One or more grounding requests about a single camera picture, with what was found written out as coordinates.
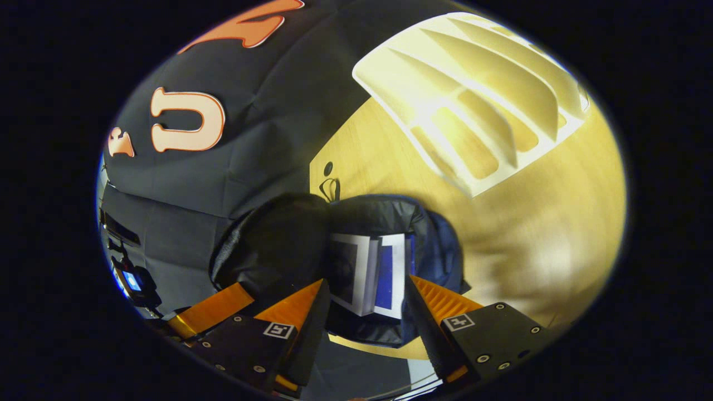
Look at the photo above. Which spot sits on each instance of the white plastic bookshelf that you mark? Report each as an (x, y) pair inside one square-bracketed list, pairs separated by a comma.
[(473, 72)]

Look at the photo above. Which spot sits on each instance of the blue schoolbag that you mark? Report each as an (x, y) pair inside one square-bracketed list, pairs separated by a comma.
[(278, 245)]

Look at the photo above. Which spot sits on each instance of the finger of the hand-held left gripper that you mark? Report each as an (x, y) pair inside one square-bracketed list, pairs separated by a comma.
[(214, 309)]

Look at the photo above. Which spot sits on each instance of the grey cover book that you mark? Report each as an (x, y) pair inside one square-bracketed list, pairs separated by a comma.
[(348, 270)]

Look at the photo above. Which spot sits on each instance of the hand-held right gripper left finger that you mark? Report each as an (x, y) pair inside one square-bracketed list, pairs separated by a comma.
[(312, 328)]

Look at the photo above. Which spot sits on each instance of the blue cover book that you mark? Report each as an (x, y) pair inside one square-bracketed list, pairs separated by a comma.
[(385, 278)]

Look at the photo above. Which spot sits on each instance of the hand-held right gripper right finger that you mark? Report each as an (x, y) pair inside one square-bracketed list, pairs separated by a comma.
[(429, 328)]

